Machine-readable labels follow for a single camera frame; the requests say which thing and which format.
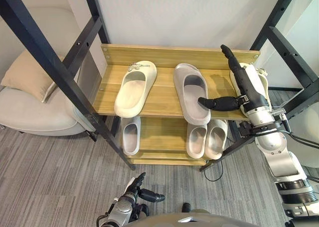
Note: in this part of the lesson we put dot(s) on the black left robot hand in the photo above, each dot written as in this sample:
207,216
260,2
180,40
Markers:
147,194

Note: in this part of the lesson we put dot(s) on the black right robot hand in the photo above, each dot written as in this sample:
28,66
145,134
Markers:
250,87

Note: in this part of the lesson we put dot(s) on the large grey foam slipper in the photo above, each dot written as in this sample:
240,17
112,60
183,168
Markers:
190,87

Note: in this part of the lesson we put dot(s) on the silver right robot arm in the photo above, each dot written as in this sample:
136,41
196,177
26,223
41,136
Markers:
279,152

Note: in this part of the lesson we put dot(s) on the cream slipper with flower charm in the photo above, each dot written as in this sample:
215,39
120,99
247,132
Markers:
134,92
264,83

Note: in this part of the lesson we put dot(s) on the grey robot torso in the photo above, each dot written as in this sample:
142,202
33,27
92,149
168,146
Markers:
199,219

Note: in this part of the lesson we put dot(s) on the low wooden shelf board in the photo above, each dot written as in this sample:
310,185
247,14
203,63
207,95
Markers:
162,137

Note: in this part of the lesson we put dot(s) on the small grey foam slipper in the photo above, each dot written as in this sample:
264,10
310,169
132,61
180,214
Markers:
196,142
130,137

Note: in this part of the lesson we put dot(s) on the ribbed beige foam slipper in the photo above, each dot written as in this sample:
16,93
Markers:
216,141

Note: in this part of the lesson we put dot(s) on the wooden shelf board with backboard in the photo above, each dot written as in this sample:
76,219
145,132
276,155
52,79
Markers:
164,87

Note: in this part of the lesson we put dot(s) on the cream upholstered armchair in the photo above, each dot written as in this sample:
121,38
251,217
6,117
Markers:
37,117

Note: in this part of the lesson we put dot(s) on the beige cushion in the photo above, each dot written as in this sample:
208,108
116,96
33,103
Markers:
27,77

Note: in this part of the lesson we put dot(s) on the black metal rack frame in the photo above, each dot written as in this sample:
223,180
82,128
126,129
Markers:
37,37

